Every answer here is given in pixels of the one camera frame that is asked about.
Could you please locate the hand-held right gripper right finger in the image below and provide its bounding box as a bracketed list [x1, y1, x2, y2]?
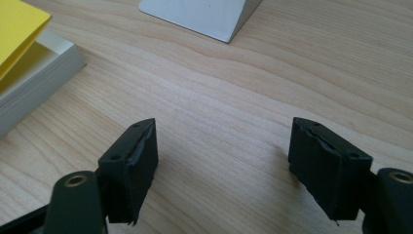
[287, 116, 413, 234]

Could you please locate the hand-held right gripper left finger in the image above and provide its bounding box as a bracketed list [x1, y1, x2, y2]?
[43, 117, 160, 234]

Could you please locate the white book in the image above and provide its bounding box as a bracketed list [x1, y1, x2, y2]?
[0, 28, 87, 138]

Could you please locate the yellow book cover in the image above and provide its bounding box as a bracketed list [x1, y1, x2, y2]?
[0, 0, 53, 82]

